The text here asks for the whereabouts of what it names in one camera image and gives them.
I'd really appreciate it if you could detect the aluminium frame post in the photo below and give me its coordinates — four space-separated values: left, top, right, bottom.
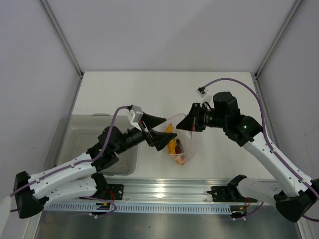
39 0 84 78
254 0 306 80

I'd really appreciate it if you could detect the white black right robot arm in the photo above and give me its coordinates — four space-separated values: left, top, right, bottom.
176 92 319 222

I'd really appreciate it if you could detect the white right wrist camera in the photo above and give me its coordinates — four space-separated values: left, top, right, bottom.
196 86 212 104

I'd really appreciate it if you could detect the clear pink zip top bag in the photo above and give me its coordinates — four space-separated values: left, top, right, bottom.
157 114 196 165

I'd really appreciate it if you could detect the left aluminium frame post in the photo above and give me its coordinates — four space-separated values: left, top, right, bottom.
39 0 84 78

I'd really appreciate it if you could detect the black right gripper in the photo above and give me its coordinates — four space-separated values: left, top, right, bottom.
176 103 227 132

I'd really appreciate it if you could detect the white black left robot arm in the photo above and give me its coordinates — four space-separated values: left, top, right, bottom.
10 109 177 219

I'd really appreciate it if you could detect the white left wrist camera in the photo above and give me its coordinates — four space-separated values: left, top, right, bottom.
127 105 144 131

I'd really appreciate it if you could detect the orange toy food piece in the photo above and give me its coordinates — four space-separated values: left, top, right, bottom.
165 123 177 154

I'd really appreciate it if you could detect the white slotted cable duct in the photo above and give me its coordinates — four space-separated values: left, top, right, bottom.
44 201 232 215

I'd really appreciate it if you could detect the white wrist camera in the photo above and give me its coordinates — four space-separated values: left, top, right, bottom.
196 86 212 104
127 105 144 131

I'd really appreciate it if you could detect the right aluminium frame post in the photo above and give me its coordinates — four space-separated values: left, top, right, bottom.
254 0 306 80

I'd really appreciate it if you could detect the clear grey plastic bin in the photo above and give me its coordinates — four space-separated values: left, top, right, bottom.
44 114 138 176

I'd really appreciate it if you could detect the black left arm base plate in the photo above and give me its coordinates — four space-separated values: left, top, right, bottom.
105 184 124 201

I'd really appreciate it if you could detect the orange red toy hot dog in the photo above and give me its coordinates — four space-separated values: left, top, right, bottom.
175 138 185 165

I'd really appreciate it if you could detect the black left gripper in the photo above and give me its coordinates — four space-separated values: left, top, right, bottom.
115 113 176 155

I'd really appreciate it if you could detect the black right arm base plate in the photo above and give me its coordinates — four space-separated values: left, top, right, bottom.
206 186 257 203

